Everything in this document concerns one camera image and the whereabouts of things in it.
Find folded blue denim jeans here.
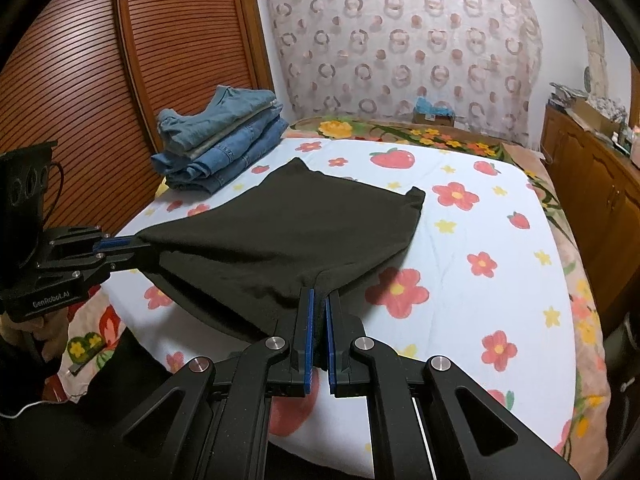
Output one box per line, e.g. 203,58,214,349
151,115,290,195

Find wooden cabinet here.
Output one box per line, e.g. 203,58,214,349
540,104,640,322

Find open cardboard box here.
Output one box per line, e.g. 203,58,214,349
570,97,627,137

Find black pants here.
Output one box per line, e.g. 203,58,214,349
114,157,427,343

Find cardboard box with blue cloth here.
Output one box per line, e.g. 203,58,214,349
412,97,457,128

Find beige patterned drape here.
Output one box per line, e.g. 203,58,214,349
582,10,608,97

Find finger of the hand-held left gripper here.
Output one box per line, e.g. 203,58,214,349
95,249,160,275
92,232,153,253

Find orange floral bed cover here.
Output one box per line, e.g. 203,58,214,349
57,115,615,461

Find sheer ring-pattern curtain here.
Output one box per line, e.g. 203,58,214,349
264,0,544,138

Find wooden louvered wardrobe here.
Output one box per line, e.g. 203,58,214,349
0,0,275,243

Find white cable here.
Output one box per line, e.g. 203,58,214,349
0,399,48,420

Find folded grey-blue jeans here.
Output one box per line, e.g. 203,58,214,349
156,86,278,153

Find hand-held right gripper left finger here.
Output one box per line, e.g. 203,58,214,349
107,287,317,480

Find white flower-print sheet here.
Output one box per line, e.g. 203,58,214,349
107,132,576,480

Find patterned cloth pile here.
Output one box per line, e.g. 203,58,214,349
549,82,628,121

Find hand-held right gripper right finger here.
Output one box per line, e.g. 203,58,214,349
325,292,576,480

